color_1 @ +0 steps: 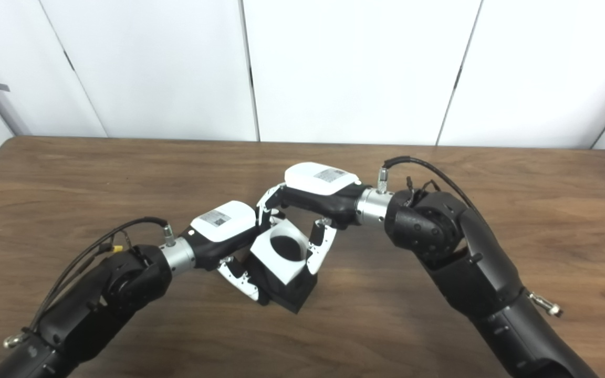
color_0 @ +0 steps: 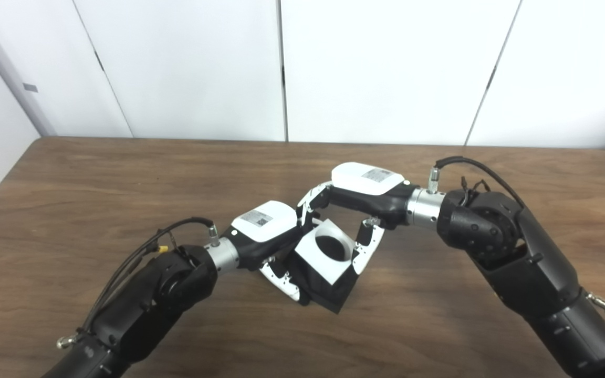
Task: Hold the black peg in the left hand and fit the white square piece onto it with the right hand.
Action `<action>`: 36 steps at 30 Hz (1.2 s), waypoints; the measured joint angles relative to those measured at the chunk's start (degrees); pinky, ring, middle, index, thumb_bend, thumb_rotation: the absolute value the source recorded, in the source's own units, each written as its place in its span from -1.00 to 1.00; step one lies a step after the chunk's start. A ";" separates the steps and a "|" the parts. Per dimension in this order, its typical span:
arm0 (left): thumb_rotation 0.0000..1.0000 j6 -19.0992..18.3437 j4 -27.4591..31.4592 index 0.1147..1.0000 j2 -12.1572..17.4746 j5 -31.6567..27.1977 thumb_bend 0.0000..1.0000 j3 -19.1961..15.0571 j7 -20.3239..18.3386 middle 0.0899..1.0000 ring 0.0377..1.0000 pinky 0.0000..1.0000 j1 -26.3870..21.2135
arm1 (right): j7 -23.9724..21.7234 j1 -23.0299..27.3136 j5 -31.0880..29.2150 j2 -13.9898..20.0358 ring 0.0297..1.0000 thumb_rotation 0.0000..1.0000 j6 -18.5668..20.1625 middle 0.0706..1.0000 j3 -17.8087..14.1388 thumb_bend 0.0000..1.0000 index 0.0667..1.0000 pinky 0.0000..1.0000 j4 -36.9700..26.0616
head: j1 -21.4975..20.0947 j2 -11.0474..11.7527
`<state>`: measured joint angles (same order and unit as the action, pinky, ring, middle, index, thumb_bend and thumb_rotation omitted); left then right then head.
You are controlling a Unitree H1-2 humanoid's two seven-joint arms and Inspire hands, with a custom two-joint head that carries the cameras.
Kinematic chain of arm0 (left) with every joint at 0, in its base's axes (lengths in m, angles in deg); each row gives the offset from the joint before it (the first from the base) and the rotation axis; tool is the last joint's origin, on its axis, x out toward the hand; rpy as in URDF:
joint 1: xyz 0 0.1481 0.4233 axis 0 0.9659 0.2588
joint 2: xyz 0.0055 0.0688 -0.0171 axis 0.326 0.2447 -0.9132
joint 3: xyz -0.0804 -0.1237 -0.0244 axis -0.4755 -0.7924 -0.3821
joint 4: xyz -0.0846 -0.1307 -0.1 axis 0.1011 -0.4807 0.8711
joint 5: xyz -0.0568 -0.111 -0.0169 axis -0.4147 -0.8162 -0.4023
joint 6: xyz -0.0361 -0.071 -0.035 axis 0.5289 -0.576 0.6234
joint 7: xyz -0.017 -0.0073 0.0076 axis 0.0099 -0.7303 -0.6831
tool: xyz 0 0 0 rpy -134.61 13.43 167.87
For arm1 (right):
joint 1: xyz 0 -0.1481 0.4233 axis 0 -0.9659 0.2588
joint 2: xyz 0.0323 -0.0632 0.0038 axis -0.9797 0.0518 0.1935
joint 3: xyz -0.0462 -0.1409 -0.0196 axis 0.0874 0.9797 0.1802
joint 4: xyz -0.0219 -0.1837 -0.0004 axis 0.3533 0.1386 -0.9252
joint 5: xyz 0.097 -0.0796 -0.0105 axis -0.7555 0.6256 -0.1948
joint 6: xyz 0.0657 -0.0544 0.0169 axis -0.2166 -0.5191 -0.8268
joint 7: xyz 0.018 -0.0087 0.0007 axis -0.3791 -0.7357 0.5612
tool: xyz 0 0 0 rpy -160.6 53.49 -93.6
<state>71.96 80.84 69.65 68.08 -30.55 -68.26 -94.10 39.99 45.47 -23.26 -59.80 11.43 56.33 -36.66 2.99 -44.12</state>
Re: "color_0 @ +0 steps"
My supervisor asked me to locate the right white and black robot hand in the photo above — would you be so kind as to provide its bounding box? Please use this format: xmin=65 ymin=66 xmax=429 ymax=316
xmin=296 ymin=162 xmax=419 ymax=276

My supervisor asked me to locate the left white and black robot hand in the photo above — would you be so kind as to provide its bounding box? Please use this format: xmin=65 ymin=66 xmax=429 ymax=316
xmin=221 ymin=201 xmax=314 ymax=302

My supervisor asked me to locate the white square piece with hole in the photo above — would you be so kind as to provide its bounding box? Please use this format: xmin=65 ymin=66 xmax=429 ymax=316
xmin=293 ymin=219 xmax=358 ymax=287

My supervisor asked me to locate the black peg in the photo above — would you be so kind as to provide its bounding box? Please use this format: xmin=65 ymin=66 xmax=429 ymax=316
xmin=281 ymin=234 xmax=358 ymax=314

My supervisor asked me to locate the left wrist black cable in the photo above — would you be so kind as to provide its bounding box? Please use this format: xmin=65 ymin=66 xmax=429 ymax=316
xmin=79 ymin=217 xmax=222 ymax=337

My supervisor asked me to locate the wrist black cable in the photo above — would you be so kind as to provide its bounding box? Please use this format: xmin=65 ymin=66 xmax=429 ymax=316
xmin=79 ymin=217 xmax=222 ymax=337
xmin=427 ymin=155 xmax=526 ymax=211

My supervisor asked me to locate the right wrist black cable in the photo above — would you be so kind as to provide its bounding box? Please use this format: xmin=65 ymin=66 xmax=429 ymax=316
xmin=427 ymin=155 xmax=526 ymax=211

